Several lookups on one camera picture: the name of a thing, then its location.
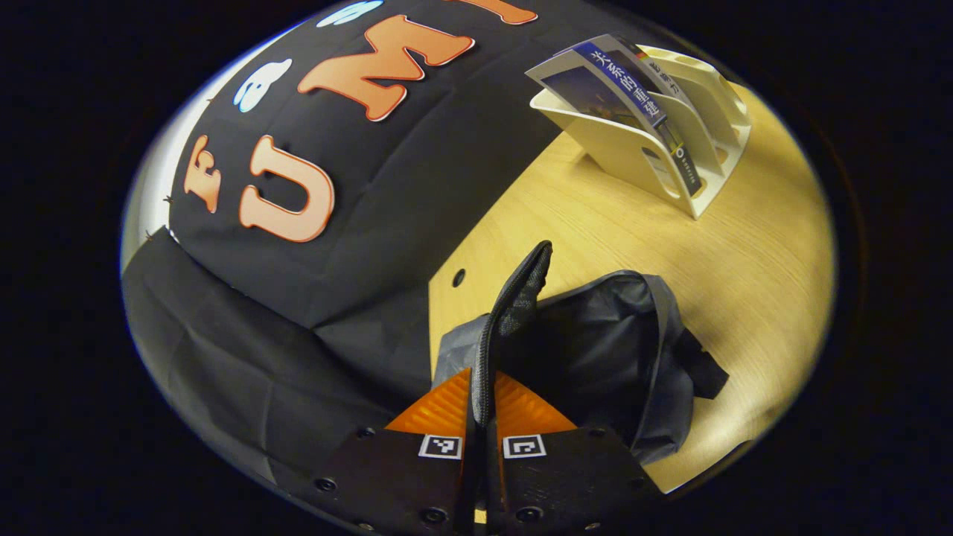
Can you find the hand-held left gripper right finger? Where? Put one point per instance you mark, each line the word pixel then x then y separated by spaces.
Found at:
pixel 566 484

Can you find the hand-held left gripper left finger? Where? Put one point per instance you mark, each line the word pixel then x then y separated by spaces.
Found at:
pixel 402 476

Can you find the dark gray schoolbag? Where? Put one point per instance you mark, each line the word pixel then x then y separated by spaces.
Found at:
pixel 595 350

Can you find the white bookshelf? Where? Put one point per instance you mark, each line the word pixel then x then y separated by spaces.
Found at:
pixel 618 149

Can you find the blue picture cover book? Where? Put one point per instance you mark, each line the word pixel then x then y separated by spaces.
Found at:
pixel 595 93

